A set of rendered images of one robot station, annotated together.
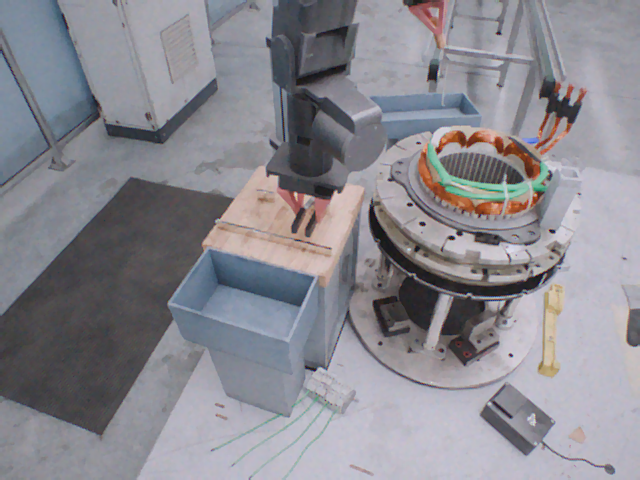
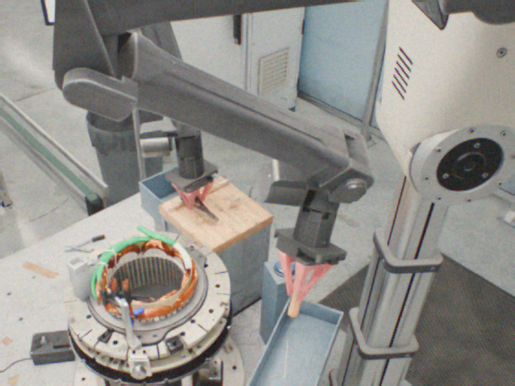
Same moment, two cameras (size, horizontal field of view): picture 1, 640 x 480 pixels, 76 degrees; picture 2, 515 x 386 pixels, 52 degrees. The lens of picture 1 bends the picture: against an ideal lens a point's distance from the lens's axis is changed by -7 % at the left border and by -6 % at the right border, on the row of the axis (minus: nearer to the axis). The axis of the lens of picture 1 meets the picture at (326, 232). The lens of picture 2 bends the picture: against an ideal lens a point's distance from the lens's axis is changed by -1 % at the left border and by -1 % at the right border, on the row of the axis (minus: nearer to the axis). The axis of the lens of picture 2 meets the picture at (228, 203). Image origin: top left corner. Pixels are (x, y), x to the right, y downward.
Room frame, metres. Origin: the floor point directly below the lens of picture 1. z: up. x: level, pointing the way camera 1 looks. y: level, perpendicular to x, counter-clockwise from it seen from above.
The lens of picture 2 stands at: (1.04, -0.75, 1.88)
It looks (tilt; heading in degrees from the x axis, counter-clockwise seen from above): 39 degrees down; 122
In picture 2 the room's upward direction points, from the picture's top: straight up
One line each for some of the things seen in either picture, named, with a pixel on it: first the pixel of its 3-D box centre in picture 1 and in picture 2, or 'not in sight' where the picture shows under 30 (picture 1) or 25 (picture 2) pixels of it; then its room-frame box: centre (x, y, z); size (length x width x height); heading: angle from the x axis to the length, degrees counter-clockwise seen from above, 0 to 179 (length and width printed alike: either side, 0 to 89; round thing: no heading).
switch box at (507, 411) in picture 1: (517, 416); (53, 346); (0.28, -0.32, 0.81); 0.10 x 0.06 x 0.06; 41
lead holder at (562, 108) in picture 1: (563, 107); (116, 296); (0.57, -0.35, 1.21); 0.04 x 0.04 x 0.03; 76
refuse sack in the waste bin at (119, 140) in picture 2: not in sight; (128, 142); (-0.63, 0.94, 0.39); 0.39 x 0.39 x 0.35
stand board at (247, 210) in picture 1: (288, 219); (215, 213); (0.49, 0.06, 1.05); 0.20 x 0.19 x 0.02; 161
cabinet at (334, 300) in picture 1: (294, 278); (215, 256); (0.49, 0.06, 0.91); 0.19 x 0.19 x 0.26; 71
